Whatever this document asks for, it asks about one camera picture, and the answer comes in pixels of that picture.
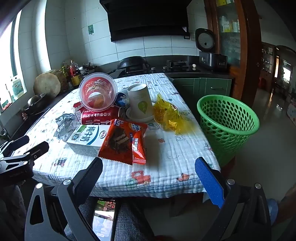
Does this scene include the row of condiment bottles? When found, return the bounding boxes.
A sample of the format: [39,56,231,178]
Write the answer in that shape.
[60,60,97,88]

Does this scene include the window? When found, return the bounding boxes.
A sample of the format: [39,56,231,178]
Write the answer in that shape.
[0,9,26,109]

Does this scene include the black gas stove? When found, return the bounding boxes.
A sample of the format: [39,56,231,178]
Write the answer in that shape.
[117,60,200,78]

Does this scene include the round wooden chopping block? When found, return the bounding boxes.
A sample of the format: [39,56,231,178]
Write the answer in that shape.
[33,69,67,98]

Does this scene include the red drink carton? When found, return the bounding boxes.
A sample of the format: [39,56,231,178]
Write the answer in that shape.
[73,102,121,127]

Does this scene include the dotted play fence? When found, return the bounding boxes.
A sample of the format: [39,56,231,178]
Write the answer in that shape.
[287,98,296,123]

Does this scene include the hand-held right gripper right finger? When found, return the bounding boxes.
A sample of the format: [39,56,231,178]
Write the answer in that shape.
[195,157,272,241]

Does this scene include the grey crumpled plastic bag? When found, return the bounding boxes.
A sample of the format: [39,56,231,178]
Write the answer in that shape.
[55,113,80,142]

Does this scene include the green plastic basket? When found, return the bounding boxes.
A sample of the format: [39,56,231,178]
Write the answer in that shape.
[196,95,260,167]

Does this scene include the wooden glass cabinet door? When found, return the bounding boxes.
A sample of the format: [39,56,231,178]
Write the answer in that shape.
[203,0,263,109]

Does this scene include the blue white wrapper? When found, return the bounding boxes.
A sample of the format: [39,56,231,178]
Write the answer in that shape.
[116,92,130,108]

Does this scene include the small red snack packet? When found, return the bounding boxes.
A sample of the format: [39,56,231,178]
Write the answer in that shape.
[130,122,148,165]

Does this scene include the black wok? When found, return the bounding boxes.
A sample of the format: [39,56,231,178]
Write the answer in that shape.
[109,56,148,75]

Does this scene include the blue fabric item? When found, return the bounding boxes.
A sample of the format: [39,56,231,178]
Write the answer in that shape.
[266,198,279,226]

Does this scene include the white paper cup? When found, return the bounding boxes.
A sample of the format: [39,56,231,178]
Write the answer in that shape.
[127,83,155,120]

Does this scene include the red plastic noodle bowl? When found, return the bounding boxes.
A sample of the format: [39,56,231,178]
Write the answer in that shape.
[79,72,118,111]

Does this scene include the yellow plastic wrapper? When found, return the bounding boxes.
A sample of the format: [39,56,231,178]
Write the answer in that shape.
[153,93,197,133]

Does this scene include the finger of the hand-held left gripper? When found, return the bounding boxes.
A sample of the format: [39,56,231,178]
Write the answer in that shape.
[0,135,30,154]
[0,141,50,164]

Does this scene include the white milk carton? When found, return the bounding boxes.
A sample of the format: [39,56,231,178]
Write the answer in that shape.
[66,124,111,158]

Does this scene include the black rice cooker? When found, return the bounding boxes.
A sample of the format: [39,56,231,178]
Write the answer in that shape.
[195,28,228,72]

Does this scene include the person's grey trouser leg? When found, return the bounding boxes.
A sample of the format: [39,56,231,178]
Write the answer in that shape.
[67,197,159,241]

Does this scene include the black range hood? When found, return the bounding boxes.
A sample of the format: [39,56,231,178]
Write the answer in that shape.
[99,0,193,42]

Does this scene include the metal bowl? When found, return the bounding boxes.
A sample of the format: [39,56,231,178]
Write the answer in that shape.
[24,93,47,114]

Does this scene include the white plastic lid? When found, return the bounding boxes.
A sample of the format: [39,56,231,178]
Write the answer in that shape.
[125,107,155,123]

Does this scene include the printed white tablecloth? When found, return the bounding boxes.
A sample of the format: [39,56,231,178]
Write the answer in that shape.
[24,72,221,199]

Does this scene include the green kitchen cabinet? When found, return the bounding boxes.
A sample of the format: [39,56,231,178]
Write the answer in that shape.
[170,77,233,105]

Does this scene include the smartphone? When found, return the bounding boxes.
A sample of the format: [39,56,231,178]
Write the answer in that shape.
[91,198,117,241]

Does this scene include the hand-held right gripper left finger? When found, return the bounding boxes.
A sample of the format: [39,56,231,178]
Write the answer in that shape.
[24,157,103,241]

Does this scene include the large red snack packet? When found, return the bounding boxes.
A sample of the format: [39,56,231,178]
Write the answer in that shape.
[98,119,137,166]

